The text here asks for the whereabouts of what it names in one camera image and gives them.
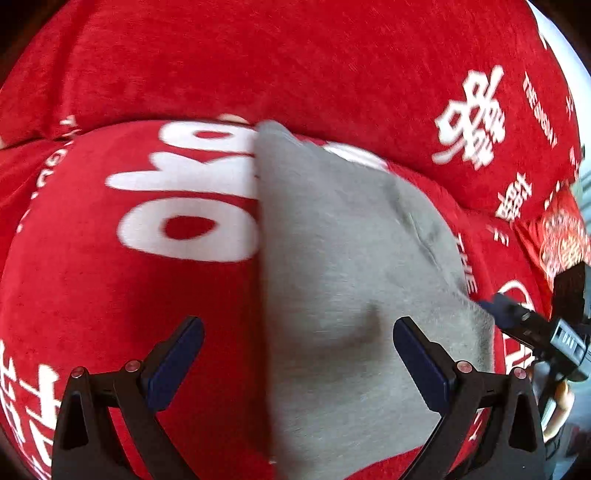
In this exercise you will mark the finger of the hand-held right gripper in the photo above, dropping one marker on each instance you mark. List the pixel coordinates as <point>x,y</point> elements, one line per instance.
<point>505,314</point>

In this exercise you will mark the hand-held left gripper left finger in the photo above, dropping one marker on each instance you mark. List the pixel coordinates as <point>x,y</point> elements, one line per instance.
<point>178,364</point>

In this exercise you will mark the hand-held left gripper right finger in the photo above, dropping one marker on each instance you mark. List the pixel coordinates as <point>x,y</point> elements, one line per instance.
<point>420,364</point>

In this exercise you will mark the grey cloth garment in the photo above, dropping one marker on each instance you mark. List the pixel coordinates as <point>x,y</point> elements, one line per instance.
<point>346,254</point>

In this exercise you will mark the person's right hand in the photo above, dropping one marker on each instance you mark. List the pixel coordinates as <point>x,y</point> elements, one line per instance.
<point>561,410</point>

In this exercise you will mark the red patterned satin cushion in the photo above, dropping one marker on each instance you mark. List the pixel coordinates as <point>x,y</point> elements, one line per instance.
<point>558,235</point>

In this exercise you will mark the red printed sofa cover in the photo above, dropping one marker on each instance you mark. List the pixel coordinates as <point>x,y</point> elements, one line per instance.
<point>161,69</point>

